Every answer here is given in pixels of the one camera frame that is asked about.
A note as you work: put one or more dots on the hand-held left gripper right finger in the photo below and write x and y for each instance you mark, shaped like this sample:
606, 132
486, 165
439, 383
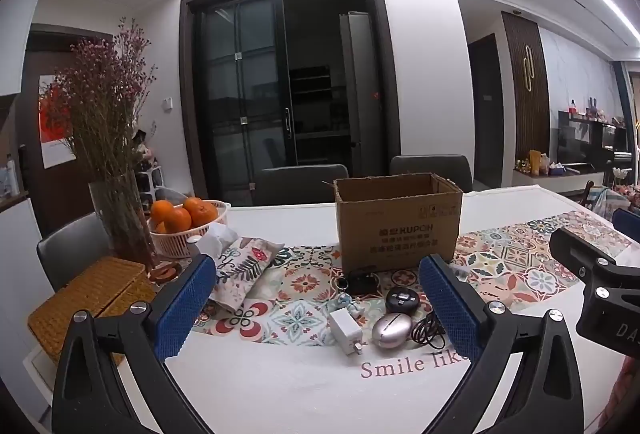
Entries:
450, 309

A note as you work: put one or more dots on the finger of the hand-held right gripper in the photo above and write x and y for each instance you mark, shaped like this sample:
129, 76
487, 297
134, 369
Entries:
629, 221
575, 249

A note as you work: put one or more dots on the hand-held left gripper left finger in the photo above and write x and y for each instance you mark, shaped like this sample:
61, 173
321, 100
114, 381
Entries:
185, 314

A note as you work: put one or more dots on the silver egg-shaped device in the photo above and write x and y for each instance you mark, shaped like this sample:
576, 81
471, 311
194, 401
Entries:
392, 330

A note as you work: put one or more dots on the brown cardboard box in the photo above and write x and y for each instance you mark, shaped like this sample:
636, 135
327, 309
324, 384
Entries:
400, 234

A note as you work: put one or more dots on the white charger plug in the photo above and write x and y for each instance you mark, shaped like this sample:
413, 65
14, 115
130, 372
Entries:
344, 329

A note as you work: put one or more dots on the white television cabinet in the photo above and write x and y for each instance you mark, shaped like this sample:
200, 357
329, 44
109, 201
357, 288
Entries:
555, 181

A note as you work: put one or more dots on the white plastic basket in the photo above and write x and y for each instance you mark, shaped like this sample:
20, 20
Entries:
175, 244

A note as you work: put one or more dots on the black upright piano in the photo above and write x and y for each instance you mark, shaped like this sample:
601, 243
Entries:
615, 146

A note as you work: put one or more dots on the floral fabric tissue pouch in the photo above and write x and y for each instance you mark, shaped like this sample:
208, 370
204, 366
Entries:
250, 269

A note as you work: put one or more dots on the black car key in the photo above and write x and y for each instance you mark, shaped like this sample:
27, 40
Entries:
361, 285

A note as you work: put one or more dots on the woven wicker box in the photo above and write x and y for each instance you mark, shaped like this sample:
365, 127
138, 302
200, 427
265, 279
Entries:
95, 289

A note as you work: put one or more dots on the yellow paper bag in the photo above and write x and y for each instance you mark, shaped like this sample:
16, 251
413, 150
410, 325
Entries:
535, 162

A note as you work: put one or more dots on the flat television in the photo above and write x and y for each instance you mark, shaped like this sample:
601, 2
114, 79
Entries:
580, 139

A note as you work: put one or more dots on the pile of oranges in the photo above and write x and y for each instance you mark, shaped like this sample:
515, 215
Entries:
200, 211

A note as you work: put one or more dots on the small astronaut figurine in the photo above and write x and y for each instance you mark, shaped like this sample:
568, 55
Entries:
345, 301

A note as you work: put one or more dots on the white shoe rack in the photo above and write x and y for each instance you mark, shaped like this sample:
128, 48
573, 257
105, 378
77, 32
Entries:
150, 189

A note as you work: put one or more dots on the grey dining chair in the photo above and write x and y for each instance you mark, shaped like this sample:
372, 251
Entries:
300, 184
70, 249
430, 164

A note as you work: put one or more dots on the dark sliding glass door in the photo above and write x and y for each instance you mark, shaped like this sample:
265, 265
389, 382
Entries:
240, 104

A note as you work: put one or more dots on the dried pink flowers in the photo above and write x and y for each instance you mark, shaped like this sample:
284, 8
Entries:
105, 104

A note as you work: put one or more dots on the brown wooden door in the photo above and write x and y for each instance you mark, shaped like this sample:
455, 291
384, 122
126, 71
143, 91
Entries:
30, 114

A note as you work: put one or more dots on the gold wall ornament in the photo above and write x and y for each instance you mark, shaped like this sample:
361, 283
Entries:
528, 66

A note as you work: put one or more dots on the red wall poster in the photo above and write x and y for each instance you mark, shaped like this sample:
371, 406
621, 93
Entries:
55, 124

